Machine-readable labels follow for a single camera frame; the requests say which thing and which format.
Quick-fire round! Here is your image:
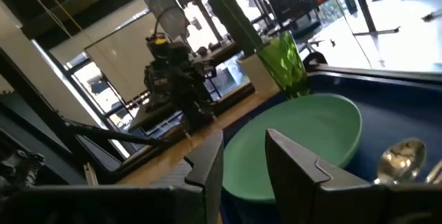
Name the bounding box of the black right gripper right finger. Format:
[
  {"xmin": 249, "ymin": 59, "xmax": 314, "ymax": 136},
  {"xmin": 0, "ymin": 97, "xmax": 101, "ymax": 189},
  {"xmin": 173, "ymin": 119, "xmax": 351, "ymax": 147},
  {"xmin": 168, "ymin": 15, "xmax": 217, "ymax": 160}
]
[{"xmin": 265, "ymin": 128, "xmax": 388, "ymax": 224}]

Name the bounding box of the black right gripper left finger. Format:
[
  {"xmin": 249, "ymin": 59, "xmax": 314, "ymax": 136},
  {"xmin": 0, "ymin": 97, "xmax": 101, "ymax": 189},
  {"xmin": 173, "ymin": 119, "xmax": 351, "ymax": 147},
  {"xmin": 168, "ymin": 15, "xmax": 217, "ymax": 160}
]
[{"xmin": 151, "ymin": 129, "xmax": 225, "ymax": 224}]

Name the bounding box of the teal round plate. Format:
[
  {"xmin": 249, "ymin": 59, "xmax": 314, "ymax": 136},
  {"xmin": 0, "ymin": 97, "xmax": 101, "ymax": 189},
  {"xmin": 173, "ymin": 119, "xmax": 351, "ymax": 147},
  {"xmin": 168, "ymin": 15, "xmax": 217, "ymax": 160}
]
[{"xmin": 222, "ymin": 93, "xmax": 363, "ymax": 203}]

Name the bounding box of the silver metal spoon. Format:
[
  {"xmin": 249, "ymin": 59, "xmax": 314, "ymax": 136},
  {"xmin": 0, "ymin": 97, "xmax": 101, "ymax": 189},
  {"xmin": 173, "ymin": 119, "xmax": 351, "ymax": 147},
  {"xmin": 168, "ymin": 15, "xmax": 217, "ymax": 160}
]
[{"xmin": 372, "ymin": 138, "xmax": 427, "ymax": 185}]

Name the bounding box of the green faceted plastic cup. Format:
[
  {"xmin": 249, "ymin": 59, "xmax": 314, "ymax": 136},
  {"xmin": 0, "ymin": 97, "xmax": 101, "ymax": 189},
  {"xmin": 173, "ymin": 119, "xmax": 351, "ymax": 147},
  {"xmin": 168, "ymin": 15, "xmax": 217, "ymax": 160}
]
[{"xmin": 256, "ymin": 30, "xmax": 312, "ymax": 100}]

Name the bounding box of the blue plastic tray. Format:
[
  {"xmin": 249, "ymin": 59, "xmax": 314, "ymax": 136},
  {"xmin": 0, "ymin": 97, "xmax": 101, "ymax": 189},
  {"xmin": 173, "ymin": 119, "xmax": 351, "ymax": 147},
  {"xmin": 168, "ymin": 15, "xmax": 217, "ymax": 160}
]
[{"xmin": 220, "ymin": 70, "xmax": 442, "ymax": 224}]

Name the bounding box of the white hexagonal plant pot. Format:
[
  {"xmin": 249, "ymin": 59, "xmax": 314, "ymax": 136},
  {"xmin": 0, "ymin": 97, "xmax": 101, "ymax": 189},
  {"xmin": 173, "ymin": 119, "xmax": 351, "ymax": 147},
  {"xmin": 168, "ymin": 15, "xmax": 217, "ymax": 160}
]
[{"xmin": 238, "ymin": 53, "xmax": 281, "ymax": 95}]

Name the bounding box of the black table clamp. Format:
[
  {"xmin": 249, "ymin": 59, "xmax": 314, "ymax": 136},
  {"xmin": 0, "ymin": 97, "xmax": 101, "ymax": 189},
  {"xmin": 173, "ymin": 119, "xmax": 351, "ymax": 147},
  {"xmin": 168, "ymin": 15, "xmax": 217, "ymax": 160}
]
[{"xmin": 302, "ymin": 50, "xmax": 329, "ymax": 72}]

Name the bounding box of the green cactus plant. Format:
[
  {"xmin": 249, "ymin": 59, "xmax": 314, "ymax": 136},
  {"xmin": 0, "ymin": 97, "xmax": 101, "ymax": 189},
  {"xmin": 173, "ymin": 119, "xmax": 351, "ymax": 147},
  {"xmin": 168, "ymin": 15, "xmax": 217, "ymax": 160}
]
[{"xmin": 206, "ymin": 0, "xmax": 264, "ymax": 57}]

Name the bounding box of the yellow power cable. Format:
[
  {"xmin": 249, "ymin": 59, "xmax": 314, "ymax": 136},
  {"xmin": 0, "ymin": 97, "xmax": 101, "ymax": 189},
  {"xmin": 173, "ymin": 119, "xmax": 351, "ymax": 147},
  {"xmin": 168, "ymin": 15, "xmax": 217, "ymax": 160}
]
[{"xmin": 32, "ymin": 0, "xmax": 84, "ymax": 34}]

